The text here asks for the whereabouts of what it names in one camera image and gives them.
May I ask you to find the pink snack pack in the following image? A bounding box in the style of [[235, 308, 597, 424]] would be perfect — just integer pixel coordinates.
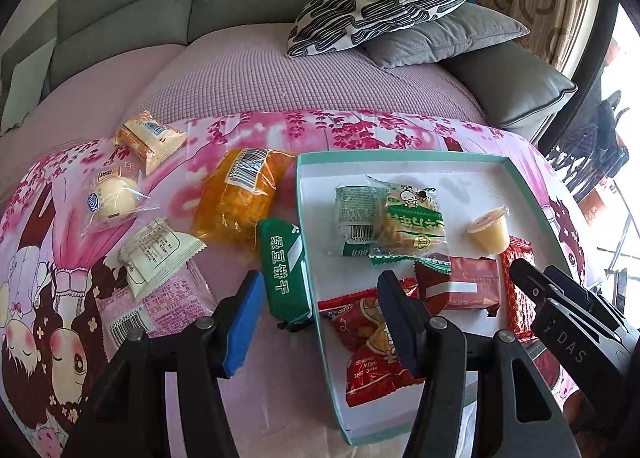
[[96, 261, 218, 360]]

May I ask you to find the green biscuit pack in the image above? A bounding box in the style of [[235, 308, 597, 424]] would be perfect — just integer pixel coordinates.
[[257, 218, 314, 332]]

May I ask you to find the clear green cookie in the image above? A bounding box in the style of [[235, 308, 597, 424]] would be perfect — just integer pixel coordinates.
[[367, 175, 451, 275]]

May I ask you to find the red snack pack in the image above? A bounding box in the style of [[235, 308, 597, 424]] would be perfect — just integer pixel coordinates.
[[414, 256, 500, 317]]

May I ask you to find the green silver snack pack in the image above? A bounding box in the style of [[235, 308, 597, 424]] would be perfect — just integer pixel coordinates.
[[329, 185, 383, 258]]

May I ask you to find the yellow pudding cup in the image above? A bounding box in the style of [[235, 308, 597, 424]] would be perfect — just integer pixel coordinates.
[[466, 206, 510, 256]]

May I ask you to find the red cartoon snack bag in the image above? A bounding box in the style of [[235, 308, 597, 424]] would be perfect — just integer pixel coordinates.
[[318, 288, 424, 407]]

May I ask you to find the red patterned wafer pack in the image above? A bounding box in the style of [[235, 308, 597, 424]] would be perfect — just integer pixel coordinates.
[[500, 236, 536, 343]]

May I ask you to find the teal white cardboard tray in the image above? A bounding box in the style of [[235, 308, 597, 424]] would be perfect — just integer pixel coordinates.
[[297, 150, 572, 446]]

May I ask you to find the cream wrapped snack pack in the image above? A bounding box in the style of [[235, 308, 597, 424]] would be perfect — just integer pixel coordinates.
[[118, 218, 206, 302]]

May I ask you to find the orange snack bag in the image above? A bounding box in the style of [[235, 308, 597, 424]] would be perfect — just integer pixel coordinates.
[[191, 147, 295, 249]]

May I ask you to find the pink anime printed blanket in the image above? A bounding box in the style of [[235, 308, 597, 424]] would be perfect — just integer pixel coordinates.
[[1, 110, 589, 457]]

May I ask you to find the clear wrapped round bun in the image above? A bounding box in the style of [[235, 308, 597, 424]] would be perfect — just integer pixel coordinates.
[[79, 163, 160, 235]]

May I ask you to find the orange beige snack pack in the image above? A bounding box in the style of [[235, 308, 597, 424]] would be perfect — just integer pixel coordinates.
[[115, 111, 188, 176]]

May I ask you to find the pink sofa cover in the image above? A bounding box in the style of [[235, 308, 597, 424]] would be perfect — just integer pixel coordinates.
[[1, 24, 485, 202]]

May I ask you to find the grey throw pillow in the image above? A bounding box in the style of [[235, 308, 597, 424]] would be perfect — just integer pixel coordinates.
[[360, 3, 529, 69]]

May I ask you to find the light grey cushion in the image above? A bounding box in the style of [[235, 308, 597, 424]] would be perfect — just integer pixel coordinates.
[[1, 38, 56, 135]]

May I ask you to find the grey sofa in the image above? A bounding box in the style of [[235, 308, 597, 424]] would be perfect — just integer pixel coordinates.
[[1, 0, 576, 140]]

